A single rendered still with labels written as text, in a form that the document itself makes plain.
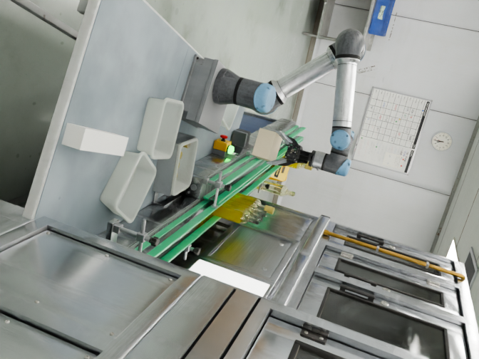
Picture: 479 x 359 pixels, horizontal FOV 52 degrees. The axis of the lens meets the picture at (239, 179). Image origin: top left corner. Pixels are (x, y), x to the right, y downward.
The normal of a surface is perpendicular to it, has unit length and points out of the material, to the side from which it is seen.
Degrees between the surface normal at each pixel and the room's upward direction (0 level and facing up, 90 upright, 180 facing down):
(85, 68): 0
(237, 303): 90
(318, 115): 90
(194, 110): 90
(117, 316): 90
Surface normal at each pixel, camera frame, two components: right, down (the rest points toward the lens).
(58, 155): 0.92, 0.29
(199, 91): -0.25, -0.07
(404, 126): -0.33, 0.24
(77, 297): 0.20, -0.92
